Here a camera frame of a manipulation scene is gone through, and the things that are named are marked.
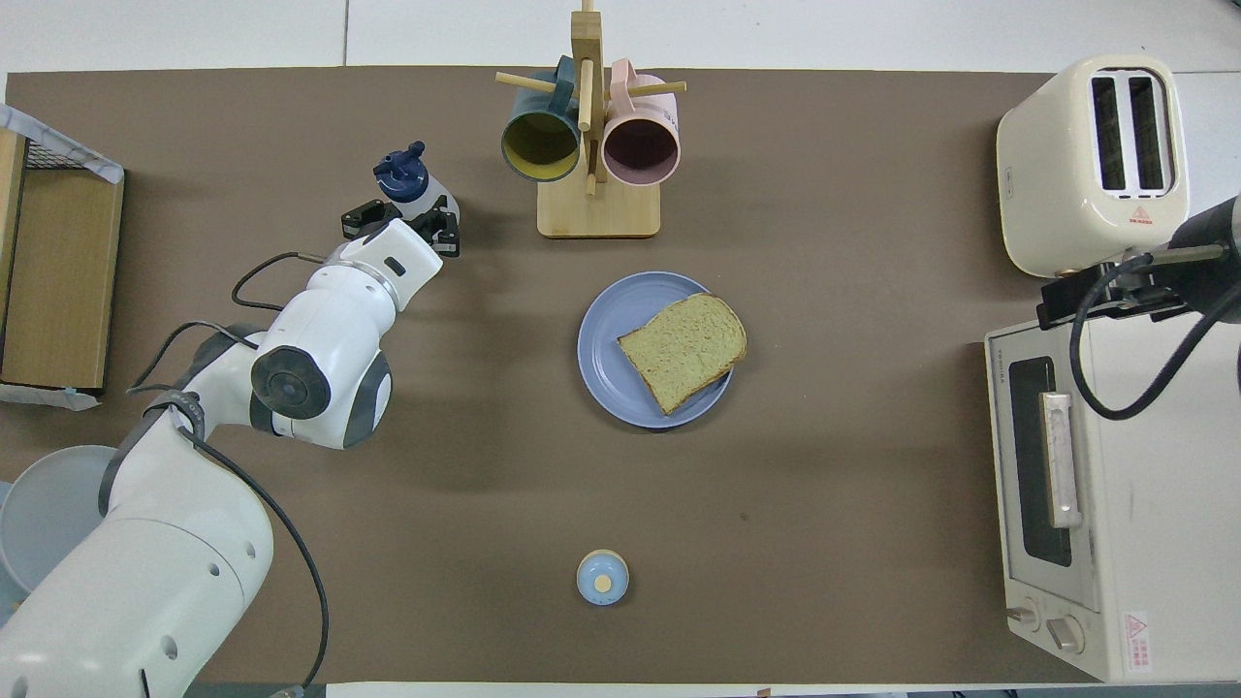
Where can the teal mug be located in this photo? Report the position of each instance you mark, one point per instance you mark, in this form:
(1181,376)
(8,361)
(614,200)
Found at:
(538,145)

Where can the brown table mat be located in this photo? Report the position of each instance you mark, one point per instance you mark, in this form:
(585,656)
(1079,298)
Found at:
(485,485)

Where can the blue round plate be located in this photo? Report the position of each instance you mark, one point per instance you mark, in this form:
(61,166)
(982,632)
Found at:
(606,359)

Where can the toasted bread slice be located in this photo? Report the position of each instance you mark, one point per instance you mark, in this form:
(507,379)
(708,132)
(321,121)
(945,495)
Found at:
(684,349)

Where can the pale grey plate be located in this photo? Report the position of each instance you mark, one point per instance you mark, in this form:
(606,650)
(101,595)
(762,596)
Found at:
(48,504)

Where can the white toaster oven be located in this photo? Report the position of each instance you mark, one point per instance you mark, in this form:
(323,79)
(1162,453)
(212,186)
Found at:
(1163,504)

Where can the cream two-slot toaster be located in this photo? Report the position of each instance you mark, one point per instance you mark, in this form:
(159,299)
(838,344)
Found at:
(1057,174)

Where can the pink mug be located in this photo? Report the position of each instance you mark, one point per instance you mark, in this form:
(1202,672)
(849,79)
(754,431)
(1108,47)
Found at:
(640,150)

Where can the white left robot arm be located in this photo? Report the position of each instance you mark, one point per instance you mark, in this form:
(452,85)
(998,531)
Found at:
(165,582)

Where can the blue checkered cloth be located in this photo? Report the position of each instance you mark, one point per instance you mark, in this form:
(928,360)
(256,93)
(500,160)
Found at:
(58,141)

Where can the white bottle with navy cap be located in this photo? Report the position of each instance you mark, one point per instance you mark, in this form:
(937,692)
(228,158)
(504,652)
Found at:
(402,174)

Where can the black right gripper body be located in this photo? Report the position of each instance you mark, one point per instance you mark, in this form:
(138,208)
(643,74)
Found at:
(1202,260)

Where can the wooden mug tree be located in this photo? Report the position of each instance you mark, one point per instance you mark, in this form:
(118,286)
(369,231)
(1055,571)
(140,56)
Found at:
(601,218)

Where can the light blue plate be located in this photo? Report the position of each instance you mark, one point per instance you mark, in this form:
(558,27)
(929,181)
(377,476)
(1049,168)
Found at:
(6,599)

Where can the pale cloth scrap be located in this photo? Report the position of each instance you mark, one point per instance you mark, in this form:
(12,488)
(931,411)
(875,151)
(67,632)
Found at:
(39,396)

